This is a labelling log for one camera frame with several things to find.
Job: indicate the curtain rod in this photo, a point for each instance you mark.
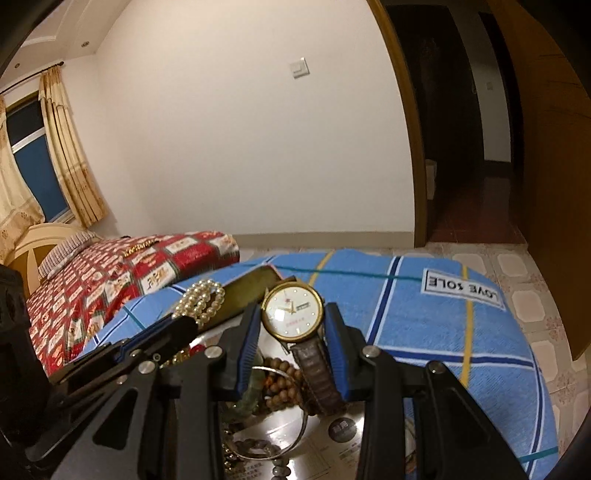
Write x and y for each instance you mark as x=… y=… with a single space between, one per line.
x=30 y=76

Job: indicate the brown wooden door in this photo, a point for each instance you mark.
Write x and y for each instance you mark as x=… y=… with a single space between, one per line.
x=556 y=185

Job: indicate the gold beads on bed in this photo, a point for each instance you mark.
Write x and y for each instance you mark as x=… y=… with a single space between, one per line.
x=138 y=247

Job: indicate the window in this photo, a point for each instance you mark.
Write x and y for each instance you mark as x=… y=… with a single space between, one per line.
x=26 y=133

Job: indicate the red patterned bed quilt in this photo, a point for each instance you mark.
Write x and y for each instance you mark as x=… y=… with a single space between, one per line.
x=67 y=310

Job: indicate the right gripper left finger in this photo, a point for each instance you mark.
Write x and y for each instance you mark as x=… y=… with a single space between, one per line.
x=164 y=423

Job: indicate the wooden headboard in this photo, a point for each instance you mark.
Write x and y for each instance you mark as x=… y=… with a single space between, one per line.
x=32 y=249

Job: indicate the pink tin box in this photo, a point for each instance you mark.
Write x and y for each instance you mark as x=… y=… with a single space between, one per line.
x=294 y=313

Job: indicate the left beige curtain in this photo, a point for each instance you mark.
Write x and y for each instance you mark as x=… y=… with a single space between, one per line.
x=19 y=210

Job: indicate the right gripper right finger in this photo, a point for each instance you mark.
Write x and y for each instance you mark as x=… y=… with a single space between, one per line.
x=454 y=437

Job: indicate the silver bangle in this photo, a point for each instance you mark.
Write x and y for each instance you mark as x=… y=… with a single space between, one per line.
x=270 y=389

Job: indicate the beige curtain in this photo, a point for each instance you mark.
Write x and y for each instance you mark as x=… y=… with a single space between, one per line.
x=19 y=210
x=66 y=153

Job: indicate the white wall switch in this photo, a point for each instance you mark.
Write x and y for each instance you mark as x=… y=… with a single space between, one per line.
x=299 y=68

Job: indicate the right beige curtain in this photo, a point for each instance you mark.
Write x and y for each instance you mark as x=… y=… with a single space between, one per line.
x=66 y=153

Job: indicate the white printed paper leaflet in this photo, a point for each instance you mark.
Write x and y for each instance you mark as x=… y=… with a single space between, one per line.
x=328 y=448

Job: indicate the striped pillow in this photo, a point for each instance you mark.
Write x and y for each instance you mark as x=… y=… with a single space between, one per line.
x=64 y=252

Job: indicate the blue plaid towel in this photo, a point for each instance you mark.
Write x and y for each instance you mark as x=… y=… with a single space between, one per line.
x=417 y=310

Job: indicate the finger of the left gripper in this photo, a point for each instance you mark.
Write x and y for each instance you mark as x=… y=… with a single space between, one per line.
x=160 y=341

